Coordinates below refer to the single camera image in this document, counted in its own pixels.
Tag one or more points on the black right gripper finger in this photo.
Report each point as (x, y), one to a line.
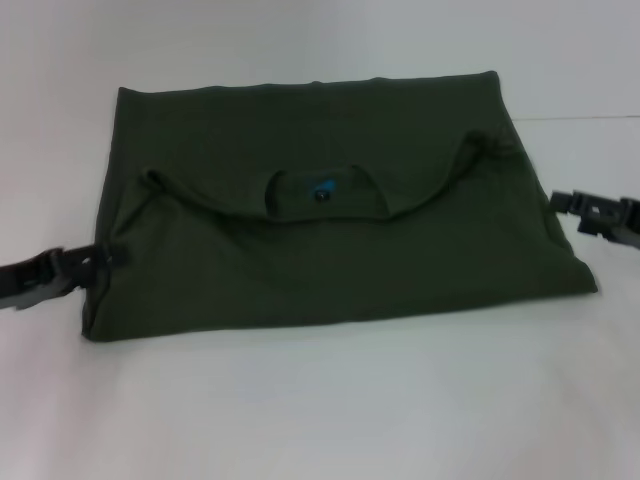
(607, 235)
(590, 202)

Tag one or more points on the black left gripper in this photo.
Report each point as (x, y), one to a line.
(25, 285)

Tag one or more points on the dark green FREE t-shirt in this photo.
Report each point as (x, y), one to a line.
(320, 225)

